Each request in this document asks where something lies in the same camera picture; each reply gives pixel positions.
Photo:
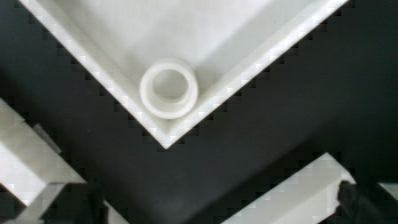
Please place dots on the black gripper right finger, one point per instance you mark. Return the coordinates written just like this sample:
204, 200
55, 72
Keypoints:
368, 204

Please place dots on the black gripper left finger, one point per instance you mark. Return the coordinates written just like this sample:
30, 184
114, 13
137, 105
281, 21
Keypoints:
76, 207

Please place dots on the white table leg with tag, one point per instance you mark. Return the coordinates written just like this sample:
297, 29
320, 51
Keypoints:
300, 201

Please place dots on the white square tabletop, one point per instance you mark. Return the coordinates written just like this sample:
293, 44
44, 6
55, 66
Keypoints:
174, 51

